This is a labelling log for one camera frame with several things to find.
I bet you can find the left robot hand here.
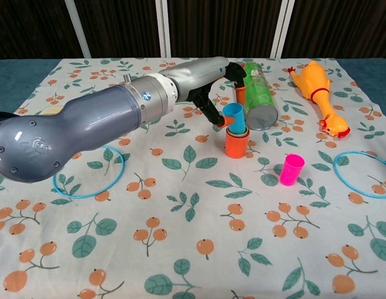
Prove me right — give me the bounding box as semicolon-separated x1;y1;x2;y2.
158;55;248;129

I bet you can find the light blue plastic cup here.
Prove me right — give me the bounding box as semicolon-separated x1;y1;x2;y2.
222;103;247;133

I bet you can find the pink plastic cup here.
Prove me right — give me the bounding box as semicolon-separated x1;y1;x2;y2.
280;153;306;187

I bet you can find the large orange plastic cup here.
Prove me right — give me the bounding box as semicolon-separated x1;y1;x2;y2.
224;127;252;158

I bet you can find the dark slatted screen panel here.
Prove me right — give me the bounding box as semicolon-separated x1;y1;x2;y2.
167;0;281;59
73;0;164;59
0;0;85;60
281;0;386;59

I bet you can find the green chip can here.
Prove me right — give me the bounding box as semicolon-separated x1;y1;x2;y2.
239;61;280;131

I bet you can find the yellow rubber chicken toy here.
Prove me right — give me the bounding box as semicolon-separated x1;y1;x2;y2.
288;60;350;138

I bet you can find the razor in yellow blister pack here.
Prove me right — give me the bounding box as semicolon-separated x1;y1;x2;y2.
40;105;64;115

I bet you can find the floral tablecloth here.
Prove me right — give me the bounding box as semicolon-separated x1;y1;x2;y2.
0;57;386;299

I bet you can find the white screen frame post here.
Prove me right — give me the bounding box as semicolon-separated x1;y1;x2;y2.
64;0;92;59
154;0;172;59
270;0;291;59

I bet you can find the smaller blue plastic ring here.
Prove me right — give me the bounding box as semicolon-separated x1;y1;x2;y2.
333;150;386;199

